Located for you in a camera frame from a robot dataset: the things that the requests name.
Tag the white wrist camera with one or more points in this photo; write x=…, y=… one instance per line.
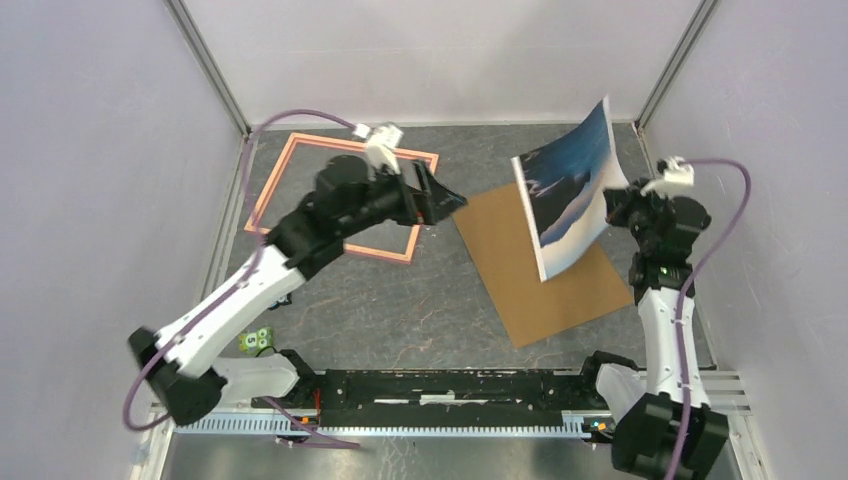
x=675, y=176
x=380, y=143

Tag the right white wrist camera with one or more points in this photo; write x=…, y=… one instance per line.
x=675, y=176

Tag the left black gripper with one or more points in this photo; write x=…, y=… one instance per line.
x=433, y=202

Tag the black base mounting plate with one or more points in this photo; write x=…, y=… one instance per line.
x=444, y=398

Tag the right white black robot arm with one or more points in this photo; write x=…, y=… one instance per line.
x=665, y=425

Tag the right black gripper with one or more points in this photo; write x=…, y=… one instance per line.
x=618, y=200

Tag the brown cardboard backing board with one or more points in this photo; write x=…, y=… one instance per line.
x=494, y=229

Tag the green owl sticker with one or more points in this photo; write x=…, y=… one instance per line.
x=256, y=341

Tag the white slotted cable duct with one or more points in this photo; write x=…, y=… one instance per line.
x=274, y=423

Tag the blue owl sticker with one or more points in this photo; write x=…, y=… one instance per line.
x=280, y=302

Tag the orange picture frame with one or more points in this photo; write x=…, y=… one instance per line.
x=291, y=182

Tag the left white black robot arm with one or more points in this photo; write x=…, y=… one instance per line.
x=182, y=362

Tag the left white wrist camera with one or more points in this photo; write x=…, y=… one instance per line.
x=380, y=143

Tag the mountain landscape photo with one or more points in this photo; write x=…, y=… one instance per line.
x=561, y=185

